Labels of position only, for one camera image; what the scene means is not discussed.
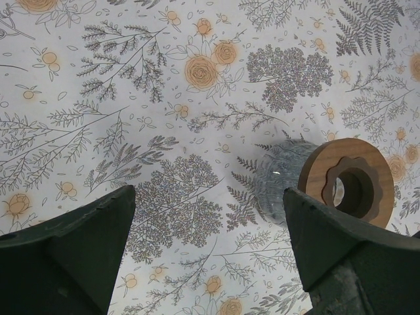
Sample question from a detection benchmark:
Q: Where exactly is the wooden dripper ring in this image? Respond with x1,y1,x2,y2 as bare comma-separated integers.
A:
297,137,394,228

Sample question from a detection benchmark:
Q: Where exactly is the floral table mat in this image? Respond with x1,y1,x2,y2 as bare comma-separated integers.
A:
1,1,419,314

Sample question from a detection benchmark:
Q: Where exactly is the glass coffee server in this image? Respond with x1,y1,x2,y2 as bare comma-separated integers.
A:
255,139,318,228

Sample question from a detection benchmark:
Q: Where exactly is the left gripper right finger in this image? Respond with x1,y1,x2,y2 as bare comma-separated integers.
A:
283,188,419,314

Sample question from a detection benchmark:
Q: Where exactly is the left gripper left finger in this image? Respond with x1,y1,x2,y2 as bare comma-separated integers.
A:
1,185,135,314

